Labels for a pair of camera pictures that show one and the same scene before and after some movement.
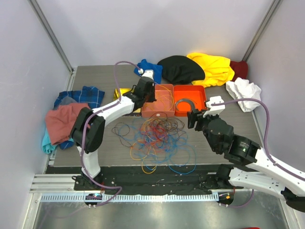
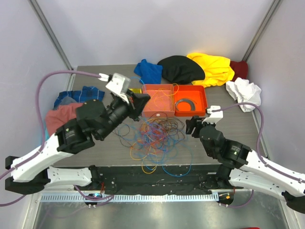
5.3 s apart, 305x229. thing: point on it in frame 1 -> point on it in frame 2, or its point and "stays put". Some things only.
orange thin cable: (168, 102) -> (171, 87)
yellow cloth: (218, 70) stays put
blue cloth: (157, 69) stays put
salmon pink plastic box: (164, 106) stays put
